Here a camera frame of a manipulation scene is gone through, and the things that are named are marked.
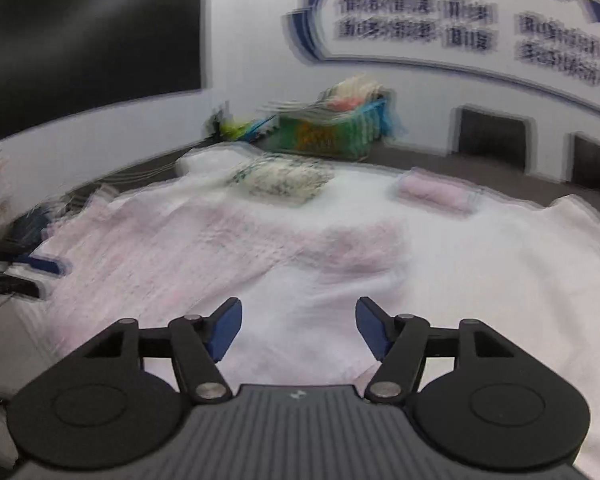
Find white towel blanket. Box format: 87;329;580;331
40;150;600;480

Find yellow-green item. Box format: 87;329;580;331
227;115;261;141

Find folded pink cloth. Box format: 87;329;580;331
394;170;481;216

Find black wall screen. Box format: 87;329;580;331
0;0;206;148

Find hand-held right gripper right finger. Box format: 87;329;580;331
355;296;523;405

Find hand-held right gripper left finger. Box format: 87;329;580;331
72;297;243;405

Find cream folded cloth teal flowers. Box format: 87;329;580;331
227;155;337;205

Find green bag blue straps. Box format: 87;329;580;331
252;75;406;161

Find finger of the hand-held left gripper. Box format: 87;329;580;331
0;247;62;277
0;275;48;302

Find pink floral garment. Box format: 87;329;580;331
40;195;413;391

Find blue wall lettering sign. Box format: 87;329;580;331
282;0;600;121

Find black office chair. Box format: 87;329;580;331
570;132;600;193
452;106;533;170

